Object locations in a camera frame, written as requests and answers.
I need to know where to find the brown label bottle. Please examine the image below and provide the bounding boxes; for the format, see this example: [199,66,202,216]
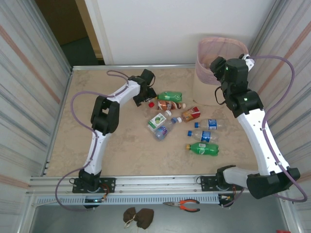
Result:
[157,100,187,111]

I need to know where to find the lime green white label bottle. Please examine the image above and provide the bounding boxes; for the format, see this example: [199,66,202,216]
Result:
[147,110,173,132]

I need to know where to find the purple label bottle blue cap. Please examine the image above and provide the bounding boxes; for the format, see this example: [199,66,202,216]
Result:
[153,117,177,142]

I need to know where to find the pink bin liner bag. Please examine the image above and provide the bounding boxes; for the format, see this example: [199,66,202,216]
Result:
[197,36,250,85]

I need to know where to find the beige ribbed bin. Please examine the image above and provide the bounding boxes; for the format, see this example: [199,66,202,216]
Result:
[192,36,250,106]

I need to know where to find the green bottle yellow cap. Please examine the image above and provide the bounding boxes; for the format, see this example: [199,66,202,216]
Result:
[186,142,219,156]
[157,91,183,102]

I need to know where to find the blue label water bottle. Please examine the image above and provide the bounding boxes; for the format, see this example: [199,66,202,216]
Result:
[194,118,228,131]
[187,130,220,143]

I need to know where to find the orange red label bottle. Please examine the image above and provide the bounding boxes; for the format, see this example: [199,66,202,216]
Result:
[177,106,202,124]

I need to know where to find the brown wooden door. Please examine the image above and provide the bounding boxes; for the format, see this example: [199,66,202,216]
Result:
[35,0,98,59]

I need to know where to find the black controller board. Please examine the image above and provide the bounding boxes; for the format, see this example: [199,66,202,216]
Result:
[218,193,236,209]
[83,197,108,210]

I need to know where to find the brown cloth pouch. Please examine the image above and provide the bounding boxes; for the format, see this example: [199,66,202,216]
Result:
[122,207,155,231]

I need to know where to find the aluminium table edge rail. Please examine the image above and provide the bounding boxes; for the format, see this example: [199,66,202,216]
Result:
[71,63,196,71]

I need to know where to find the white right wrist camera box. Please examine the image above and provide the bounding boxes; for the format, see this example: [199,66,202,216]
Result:
[239,53,256,72]

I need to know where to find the thin black cable loop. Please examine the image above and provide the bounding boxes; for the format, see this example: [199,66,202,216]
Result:
[214,86,229,106]

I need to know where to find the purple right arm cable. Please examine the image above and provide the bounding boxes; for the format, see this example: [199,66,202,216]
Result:
[222,55,308,209]

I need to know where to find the white door frame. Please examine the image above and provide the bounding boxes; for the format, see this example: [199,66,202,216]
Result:
[84,0,115,66]

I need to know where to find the aluminium mounting rail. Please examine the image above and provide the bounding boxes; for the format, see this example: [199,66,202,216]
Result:
[25,172,291,195]

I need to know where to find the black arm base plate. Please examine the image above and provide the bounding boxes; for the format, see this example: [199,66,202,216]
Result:
[72,177,117,194]
[199,175,245,193]

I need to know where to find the white slotted cable duct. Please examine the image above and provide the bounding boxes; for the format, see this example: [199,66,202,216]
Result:
[35,195,221,206]

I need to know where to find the orange handled pliers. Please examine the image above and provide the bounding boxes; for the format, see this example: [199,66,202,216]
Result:
[162,199,201,213]

